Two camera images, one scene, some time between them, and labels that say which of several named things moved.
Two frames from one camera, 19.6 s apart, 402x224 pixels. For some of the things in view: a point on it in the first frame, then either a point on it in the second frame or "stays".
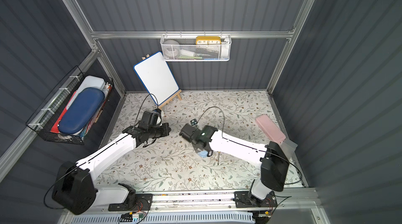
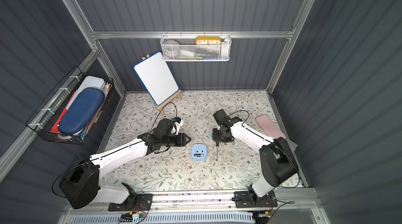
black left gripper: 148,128 → 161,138
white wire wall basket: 196,47 stays
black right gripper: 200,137 → 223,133
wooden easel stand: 178,94 stays
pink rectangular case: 270,129 stays
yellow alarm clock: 207,40 stays
